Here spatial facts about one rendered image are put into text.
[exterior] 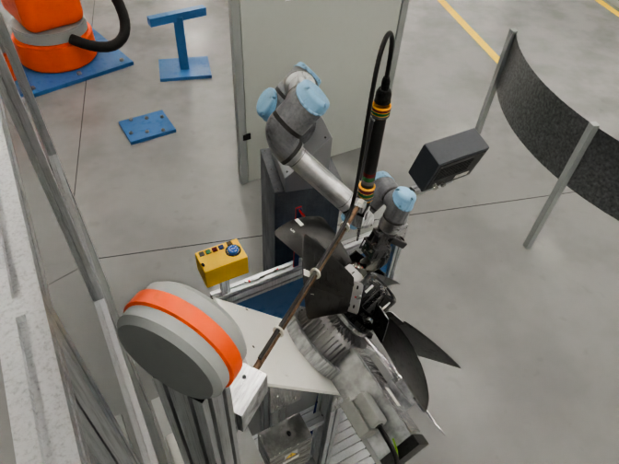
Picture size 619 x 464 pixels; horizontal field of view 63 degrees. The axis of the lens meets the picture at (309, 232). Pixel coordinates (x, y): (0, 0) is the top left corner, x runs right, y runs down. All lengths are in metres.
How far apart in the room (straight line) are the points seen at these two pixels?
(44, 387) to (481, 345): 2.72
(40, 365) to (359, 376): 1.12
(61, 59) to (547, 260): 4.15
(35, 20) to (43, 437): 4.59
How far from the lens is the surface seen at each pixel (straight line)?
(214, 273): 1.78
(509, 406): 2.91
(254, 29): 3.09
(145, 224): 3.47
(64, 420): 0.45
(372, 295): 1.49
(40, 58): 5.07
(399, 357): 1.45
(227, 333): 0.60
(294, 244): 1.57
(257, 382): 0.96
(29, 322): 0.51
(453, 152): 2.07
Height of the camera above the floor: 2.44
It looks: 47 degrees down
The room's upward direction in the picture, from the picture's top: 4 degrees clockwise
